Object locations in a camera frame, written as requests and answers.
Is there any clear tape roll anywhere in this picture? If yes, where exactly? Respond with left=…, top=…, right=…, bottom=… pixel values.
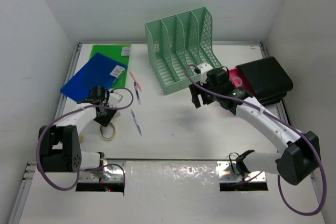
left=232, top=77, right=243, bottom=87

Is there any green plastic folder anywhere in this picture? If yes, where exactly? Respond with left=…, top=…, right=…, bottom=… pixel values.
left=89, top=44, right=131, bottom=88

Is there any blue plastic folder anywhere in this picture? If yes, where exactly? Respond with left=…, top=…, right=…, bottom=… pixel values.
left=60, top=53, right=128, bottom=102

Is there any dark blue pen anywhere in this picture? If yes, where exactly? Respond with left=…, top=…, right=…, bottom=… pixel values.
left=133, top=82, right=142, bottom=105

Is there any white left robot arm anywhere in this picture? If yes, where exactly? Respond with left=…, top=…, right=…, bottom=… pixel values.
left=40, top=87, right=122, bottom=173

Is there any black drawer box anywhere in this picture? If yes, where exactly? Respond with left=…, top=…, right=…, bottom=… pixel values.
left=235, top=57, right=293, bottom=106

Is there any light blue pen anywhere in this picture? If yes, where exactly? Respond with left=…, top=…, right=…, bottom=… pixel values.
left=130, top=109, right=142, bottom=136

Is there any white front cover board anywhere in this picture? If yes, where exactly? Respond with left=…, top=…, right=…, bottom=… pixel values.
left=20, top=162, right=324, bottom=223

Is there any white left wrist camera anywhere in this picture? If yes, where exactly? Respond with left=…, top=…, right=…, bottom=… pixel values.
left=108, top=92, right=123, bottom=109

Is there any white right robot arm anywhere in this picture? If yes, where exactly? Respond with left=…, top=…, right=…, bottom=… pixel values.
left=189, top=63, right=320, bottom=185

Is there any green mesh file organizer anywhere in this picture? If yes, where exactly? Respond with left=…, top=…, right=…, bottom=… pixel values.
left=145, top=7, right=222, bottom=95

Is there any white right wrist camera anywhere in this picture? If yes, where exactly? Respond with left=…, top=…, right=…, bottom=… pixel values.
left=197, top=63, right=213, bottom=85

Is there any pink drawer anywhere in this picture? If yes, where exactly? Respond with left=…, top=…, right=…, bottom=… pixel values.
left=229, top=68, right=255, bottom=96

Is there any aluminium frame rail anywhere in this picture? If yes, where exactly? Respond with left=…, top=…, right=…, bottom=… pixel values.
left=7, top=42, right=82, bottom=224

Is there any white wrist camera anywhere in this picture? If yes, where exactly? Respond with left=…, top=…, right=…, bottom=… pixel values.
left=108, top=92, right=123, bottom=109
left=197, top=63, right=213, bottom=85

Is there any beige masking tape roll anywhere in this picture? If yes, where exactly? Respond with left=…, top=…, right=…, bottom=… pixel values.
left=99, top=122, right=117, bottom=142

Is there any red pen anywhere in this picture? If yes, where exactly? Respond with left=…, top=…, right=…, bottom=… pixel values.
left=130, top=71, right=142, bottom=92

